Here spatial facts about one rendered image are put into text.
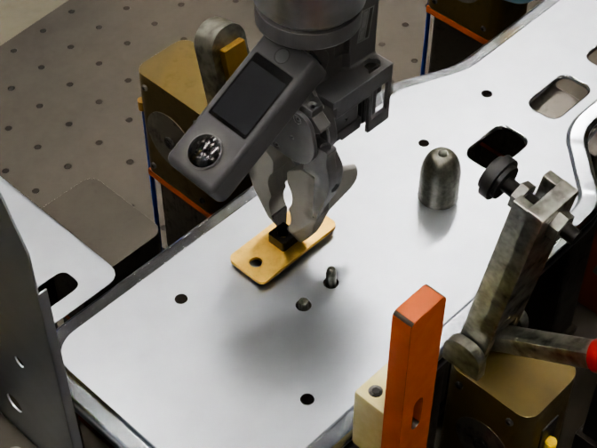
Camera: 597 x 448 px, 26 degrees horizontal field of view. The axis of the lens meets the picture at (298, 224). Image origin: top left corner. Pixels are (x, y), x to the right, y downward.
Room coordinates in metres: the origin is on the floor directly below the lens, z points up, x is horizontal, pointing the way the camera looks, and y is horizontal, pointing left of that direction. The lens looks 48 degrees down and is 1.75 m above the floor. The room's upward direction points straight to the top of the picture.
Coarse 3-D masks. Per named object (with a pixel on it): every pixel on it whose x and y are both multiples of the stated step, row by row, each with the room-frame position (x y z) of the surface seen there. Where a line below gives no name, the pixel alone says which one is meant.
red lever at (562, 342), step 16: (512, 336) 0.51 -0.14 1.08; (528, 336) 0.50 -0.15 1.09; (544, 336) 0.50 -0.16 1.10; (560, 336) 0.49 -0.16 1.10; (576, 336) 0.49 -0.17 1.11; (512, 352) 0.50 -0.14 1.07; (528, 352) 0.49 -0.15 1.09; (544, 352) 0.49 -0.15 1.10; (560, 352) 0.48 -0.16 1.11; (576, 352) 0.47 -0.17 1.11; (592, 352) 0.47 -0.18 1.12; (592, 368) 0.46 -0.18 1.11
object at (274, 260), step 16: (272, 224) 0.68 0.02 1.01; (288, 224) 0.68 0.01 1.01; (256, 240) 0.66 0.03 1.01; (272, 240) 0.65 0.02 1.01; (288, 240) 0.65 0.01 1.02; (320, 240) 0.66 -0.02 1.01; (240, 256) 0.64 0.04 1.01; (256, 256) 0.64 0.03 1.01; (272, 256) 0.64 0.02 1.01; (288, 256) 0.64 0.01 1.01; (256, 272) 0.63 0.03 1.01; (272, 272) 0.63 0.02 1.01
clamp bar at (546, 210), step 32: (512, 160) 0.53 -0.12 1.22; (480, 192) 0.52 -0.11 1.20; (512, 192) 0.52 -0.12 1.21; (544, 192) 0.52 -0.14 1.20; (576, 192) 0.51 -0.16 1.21; (512, 224) 0.50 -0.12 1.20; (544, 224) 0.49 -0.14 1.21; (512, 256) 0.50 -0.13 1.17; (544, 256) 0.51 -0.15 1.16; (480, 288) 0.51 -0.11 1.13; (512, 288) 0.50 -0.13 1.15; (480, 320) 0.51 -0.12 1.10; (512, 320) 0.52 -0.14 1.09
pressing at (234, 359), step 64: (576, 0) 0.96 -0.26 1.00; (512, 64) 0.87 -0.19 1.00; (576, 64) 0.87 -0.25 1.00; (384, 128) 0.79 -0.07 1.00; (448, 128) 0.79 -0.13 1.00; (512, 128) 0.79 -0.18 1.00; (576, 128) 0.79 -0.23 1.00; (384, 192) 0.72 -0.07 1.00; (192, 256) 0.65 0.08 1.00; (320, 256) 0.65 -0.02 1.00; (384, 256) 0.65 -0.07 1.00; (448, 256) 0.65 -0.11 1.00; (128, 320) 0.59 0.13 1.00; (192, 320) 0.59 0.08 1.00; (256, 320) 0.59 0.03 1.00; (320, 320) 0.59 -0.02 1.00; (384, 320) 0.59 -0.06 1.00; (448, 320) 0.59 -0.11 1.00; (128, 384) 0.53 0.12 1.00; (192, 384) 0.53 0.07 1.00; (256, 384) 0.53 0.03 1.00; (320, 384) 0.53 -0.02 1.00
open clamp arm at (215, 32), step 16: (208, 32) 0.78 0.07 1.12; (224, 32) 0.78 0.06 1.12; (240, 32) 0.79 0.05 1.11; (208, 48) 0.77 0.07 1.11; (224, 48) 0.77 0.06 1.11; (240, 48) 0.77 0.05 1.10; (208, 64) 0.77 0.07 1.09; (224, 64) 0.76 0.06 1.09; (208, 80) 0.77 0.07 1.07; (224, 80) 0.76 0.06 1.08; (208, 96) 0.77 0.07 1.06
